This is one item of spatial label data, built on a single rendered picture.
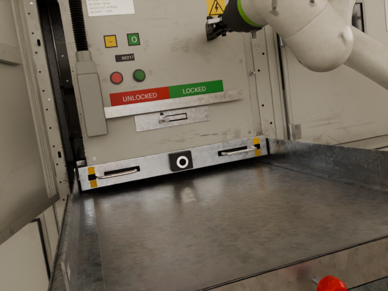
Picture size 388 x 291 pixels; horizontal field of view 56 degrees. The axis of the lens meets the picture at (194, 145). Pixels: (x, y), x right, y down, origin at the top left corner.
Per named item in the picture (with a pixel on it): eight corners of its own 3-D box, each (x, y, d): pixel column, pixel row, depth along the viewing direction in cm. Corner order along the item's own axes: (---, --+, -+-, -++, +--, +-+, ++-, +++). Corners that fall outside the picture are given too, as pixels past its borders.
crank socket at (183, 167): (194, 168, 99) (191, 150, 99) (173, 172, 98) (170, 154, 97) (191, 167, 102) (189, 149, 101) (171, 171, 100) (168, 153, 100)
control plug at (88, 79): (108, 134, 85) (96, 59, 83) (87, 137, 84) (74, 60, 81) (106, 133, 92) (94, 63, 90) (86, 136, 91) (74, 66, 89)
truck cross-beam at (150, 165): (267, 155, 109) (265, 134, 108) (81, 190, 94) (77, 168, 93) (260, 153, 113) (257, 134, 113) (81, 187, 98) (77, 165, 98)
